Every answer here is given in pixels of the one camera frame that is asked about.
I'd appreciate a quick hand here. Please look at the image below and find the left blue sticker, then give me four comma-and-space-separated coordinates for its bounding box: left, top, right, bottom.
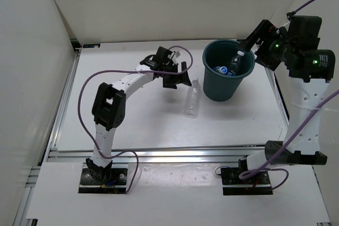
82, 43, 101, 49

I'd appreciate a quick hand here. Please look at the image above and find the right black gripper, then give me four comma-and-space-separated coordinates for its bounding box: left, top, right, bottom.
236, 20, 296, 71

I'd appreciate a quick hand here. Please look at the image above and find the crushed bottle blue label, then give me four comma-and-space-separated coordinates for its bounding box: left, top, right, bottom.
213, 66, 228, 75

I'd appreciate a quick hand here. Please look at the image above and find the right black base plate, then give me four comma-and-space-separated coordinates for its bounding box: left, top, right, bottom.
215, 160, 273, 196

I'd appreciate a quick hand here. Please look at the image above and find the purple cable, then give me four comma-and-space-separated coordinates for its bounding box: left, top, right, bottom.
239, 0, 339, 190
78, 45, 193, 194

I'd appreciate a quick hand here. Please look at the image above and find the dark teal plastic bin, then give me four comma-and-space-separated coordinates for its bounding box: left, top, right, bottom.
202, 40, 255, 102

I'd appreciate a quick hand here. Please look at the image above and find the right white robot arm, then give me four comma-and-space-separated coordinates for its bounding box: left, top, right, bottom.
238, 15, 338, 184

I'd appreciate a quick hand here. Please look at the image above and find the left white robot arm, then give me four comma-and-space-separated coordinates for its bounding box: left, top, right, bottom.
86, 46, 192, 184

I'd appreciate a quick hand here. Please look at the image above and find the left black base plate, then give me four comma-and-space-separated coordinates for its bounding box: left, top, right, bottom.
78, 164, 129, 194

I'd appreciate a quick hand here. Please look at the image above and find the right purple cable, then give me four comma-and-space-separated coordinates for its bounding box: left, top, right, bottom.
239, 0, 339, 190

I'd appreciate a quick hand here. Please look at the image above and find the aluminium front rail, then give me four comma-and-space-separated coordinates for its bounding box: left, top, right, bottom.
43, 144, 264, 164

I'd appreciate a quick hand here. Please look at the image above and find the clear bottle blue label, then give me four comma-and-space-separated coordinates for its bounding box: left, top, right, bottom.
227, 51, 245, 76

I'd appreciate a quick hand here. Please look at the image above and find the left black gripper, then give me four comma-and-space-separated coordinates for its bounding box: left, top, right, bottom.
161, 61, 191, 89

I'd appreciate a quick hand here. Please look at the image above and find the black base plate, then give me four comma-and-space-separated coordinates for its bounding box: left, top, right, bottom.
78, 164, 129, 194
215, 160, 273, 196

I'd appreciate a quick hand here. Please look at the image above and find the clear bottle no label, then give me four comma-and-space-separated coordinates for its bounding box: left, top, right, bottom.
184, 78, 201, 117

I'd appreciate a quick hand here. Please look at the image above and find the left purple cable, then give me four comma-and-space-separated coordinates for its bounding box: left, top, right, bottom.
78, 45, 193, 194

